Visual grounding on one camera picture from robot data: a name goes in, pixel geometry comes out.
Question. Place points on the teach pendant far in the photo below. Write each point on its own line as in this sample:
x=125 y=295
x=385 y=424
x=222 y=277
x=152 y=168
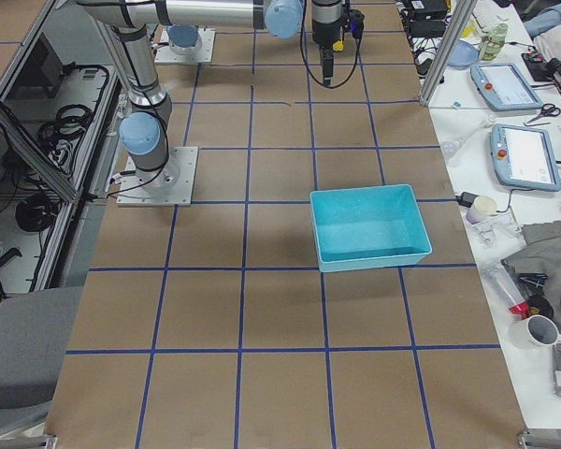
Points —
x=504 y=88

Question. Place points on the turquoise plastic bin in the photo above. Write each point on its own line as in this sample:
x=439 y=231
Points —
x=368 y=227

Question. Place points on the white ceramic mug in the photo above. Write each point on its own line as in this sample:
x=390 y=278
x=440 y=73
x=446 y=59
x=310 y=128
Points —
x=537 y=331

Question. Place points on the teach pendant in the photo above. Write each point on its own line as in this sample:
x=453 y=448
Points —
x=504 y=88
x=524 y=157

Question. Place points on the grey cloth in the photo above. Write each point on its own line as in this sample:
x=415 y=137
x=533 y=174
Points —
x=541 y=254

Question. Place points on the white paper cup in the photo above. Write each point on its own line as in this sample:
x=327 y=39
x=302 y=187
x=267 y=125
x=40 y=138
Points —
x=481 y=209

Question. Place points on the black scissors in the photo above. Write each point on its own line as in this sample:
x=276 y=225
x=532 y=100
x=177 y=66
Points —
x=547 y=110

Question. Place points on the aluminium frame post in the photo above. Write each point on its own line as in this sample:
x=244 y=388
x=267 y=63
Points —
x=461 y=14

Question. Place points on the red capped plastic tube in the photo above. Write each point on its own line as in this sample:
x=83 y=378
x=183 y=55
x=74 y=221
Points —
x=506 y=289

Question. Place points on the brown paper table cover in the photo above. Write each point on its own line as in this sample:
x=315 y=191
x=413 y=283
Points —
x=212 y=327

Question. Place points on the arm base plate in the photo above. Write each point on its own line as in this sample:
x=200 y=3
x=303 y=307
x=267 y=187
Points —
x=165 y=56
x=173 y=186

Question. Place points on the teach pendant near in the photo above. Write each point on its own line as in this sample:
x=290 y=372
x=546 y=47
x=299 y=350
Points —
x=524 y=157

